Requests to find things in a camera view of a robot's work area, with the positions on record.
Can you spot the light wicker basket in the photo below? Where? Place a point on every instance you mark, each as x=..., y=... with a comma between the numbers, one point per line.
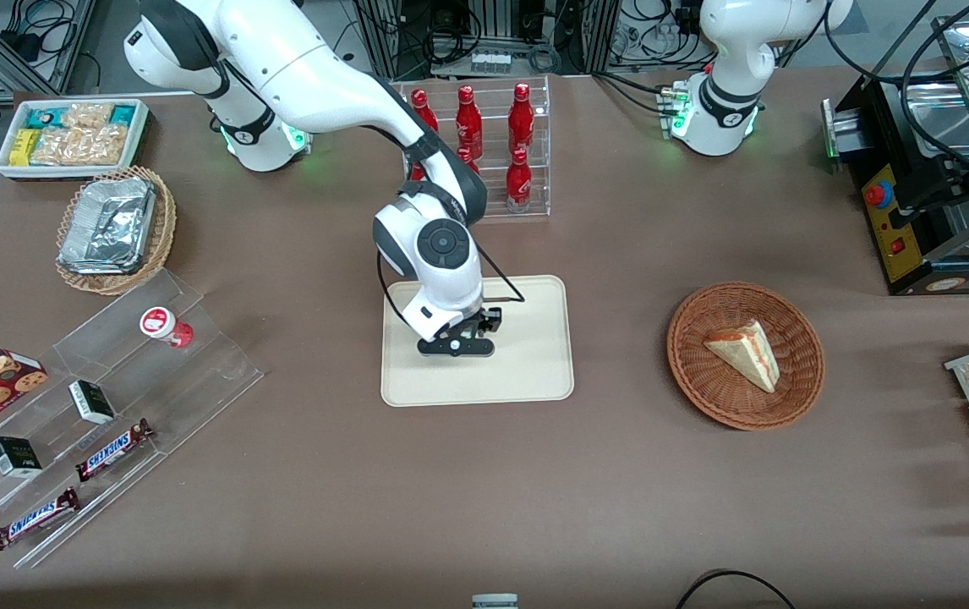
x=165, y=228

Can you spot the wrapped triangle sandwich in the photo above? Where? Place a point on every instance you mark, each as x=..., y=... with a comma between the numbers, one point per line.
x=747, y=353

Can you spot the black sealing machine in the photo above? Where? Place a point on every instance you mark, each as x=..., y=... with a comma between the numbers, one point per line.
x=895, y=228

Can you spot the clear acrylic stepped display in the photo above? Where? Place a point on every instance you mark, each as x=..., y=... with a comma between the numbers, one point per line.
x=197, y=389

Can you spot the teal snack packet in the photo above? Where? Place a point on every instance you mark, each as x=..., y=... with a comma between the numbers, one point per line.
x=123, y=115
x=43, y=117

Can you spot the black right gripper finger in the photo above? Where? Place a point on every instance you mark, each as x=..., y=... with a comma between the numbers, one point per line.
x=490, y=320
x=485, y=345

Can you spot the small black box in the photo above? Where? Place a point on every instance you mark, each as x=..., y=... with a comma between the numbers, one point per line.
x=15, y=457
x=92, y=403

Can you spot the large rice cracker bag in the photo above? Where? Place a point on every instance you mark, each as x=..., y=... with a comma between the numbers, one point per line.
x=79, y=145

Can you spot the white power strip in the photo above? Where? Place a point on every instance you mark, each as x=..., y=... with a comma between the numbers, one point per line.
x=490, y=62

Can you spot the brown wicker basket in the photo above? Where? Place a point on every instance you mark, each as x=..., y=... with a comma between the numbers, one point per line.
x=704, y=381

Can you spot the red-label yogurt cup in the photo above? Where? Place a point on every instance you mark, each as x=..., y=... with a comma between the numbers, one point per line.
x=160, y=324

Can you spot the red cola bottle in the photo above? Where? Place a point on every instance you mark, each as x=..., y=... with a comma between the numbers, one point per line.
x=518, y=179
x=521, y=114
x=468, y=118
x=416, y=172
x=424, y=106
x=465, y=158

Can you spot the small grey device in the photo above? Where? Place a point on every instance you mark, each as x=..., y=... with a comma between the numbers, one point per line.
x=495, y=601

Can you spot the small rice cracker bag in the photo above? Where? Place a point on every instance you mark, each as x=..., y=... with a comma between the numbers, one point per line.
x=87, y=115

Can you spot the white rectangular snack container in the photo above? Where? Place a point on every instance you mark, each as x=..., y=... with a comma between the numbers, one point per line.
x=139, y=135

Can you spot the snickers chocolate bar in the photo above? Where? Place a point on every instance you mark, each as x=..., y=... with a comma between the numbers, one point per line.
x=112, y=451
x=35, y=518

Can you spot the stacked aluminium foil trays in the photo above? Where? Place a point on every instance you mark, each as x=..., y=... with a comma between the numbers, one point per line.
x=108, y=224

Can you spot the beige plastic tray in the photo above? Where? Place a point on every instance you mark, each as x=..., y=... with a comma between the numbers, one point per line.
x=535, y=355

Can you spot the yellow snack packet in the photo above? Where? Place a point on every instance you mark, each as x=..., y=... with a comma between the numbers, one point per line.
x=24, y=148

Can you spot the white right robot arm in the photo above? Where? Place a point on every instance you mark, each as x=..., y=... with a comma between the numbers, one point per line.
x=324, y=85

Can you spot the clear acrylic bottle rack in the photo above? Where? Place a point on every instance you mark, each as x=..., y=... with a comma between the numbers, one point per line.
x=535, y=211

